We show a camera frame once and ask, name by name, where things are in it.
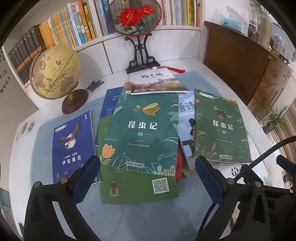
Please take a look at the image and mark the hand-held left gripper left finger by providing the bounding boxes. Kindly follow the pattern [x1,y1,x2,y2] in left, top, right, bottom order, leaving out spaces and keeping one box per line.
[24,155,101,241]

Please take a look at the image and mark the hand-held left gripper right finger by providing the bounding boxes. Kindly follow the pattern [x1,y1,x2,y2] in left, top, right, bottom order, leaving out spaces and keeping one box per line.
[195,156,273,241]

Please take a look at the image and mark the blue book with bird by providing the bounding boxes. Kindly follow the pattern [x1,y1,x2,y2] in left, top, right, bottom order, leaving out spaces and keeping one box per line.
[53,111,100,184]

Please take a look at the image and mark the red book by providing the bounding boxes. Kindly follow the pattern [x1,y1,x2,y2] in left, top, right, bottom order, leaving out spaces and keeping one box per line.
[174,138,195,182]

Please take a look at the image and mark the green book with square code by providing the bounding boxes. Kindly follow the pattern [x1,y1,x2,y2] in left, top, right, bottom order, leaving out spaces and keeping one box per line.
[98,116,179,205]

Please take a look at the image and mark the green book with beetle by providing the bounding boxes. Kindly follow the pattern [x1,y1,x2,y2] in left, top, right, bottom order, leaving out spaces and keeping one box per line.
[193,89,252,164]

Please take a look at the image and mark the green book with mantis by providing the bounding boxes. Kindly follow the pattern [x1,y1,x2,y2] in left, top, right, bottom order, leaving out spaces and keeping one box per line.
[103,91,179,176]

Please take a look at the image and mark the light blue cartoon book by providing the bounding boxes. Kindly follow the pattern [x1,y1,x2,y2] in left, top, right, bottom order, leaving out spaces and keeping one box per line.
[179,91,197,171]

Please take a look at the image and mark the dark blue book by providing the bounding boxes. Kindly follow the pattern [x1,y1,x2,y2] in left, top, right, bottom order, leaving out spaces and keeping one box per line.
[96,87,125,144]

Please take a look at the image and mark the white book with rabbits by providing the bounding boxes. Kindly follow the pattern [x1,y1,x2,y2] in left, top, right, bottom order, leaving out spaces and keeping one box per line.
[129,68,189,95]

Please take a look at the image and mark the rows of shelved books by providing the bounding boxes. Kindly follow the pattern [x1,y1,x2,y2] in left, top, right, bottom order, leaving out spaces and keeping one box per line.
[9,0,201,84]

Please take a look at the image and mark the small potted plant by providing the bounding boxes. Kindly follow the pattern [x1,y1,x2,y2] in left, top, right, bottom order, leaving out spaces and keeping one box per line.
[260,107,289,135]

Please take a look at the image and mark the light blue quilted mat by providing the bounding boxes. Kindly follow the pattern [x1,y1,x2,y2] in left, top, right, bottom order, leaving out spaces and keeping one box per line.
[37,71,255,241]

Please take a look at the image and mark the small black ornament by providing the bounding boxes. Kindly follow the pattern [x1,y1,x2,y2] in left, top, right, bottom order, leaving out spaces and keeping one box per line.
[87,80,104,93]

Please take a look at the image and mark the antique yellow globe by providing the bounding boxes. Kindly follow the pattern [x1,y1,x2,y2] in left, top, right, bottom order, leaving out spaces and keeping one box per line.
[30,45,89,115]

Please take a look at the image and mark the red tassel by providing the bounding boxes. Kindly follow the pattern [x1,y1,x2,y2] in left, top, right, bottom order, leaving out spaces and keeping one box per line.
[143,65,186,73]

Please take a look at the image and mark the white bookshelf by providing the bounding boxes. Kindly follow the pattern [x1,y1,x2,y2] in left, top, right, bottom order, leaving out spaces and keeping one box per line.
[2,0,204,109]

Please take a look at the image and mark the brown wooden cabinet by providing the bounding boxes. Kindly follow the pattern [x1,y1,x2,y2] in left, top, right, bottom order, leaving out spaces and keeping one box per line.
[203,21,296,116]

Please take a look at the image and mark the tissue box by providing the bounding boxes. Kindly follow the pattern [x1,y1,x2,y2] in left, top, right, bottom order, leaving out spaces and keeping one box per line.
[221,17,247,33]

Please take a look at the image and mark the round embroidered fan on stand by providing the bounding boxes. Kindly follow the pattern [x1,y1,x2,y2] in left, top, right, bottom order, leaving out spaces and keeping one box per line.
[106,0,160,75]

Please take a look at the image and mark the black cable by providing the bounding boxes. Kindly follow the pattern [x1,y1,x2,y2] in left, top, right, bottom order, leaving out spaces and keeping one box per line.
[240,136,296,180]

